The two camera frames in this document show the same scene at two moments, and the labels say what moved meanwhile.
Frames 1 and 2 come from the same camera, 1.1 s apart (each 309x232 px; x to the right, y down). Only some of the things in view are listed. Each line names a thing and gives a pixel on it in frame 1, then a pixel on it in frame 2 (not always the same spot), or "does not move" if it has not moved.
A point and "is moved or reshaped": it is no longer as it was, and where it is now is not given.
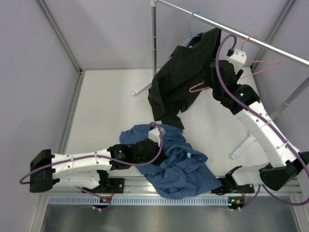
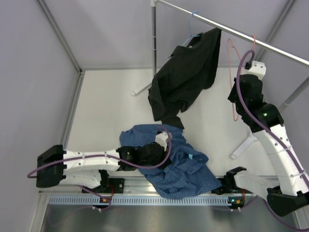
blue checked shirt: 186,173 does not move
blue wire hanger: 191,36 does not move
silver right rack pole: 304,85 does not move
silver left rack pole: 153,4 does not move
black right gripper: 238,74 to 234,87
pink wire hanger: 278,61 is moved or reshaped
